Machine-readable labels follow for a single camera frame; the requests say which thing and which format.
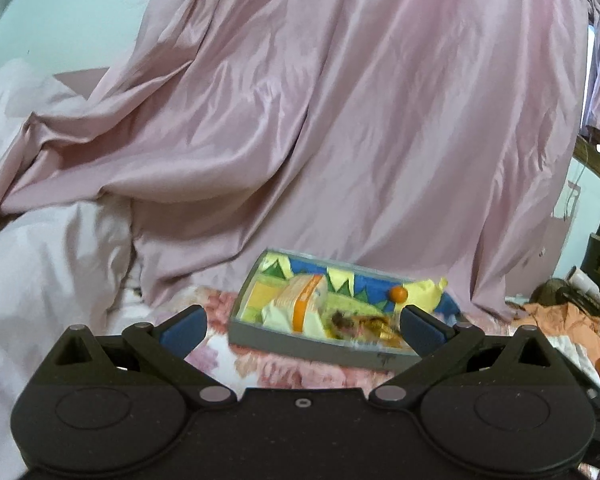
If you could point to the small orange tangerine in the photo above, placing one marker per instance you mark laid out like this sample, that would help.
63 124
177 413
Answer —
398 294

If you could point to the floral bed sheet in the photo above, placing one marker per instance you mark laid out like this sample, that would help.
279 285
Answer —
240 368

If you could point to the white pink duvet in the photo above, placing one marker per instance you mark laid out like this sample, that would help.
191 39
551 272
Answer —
66 248

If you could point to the grey cardboard tray box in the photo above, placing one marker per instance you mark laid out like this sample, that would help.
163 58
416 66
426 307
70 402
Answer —
351 289

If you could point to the orange cloth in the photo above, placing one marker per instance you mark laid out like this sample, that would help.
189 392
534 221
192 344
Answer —
575 334

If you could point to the pink satin curtain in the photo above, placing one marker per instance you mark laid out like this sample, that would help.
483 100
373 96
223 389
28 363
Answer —
422 138

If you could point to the gold candy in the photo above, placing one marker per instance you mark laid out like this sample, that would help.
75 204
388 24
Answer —
377 330

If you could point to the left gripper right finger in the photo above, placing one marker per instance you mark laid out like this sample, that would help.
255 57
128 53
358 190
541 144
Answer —
444 352

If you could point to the dark wrapped candy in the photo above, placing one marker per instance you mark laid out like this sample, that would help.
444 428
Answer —
346 325

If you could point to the orange white snack packet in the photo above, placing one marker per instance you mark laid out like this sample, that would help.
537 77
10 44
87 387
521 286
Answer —
299 307

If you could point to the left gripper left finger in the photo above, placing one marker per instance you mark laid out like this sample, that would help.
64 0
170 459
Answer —
164 347

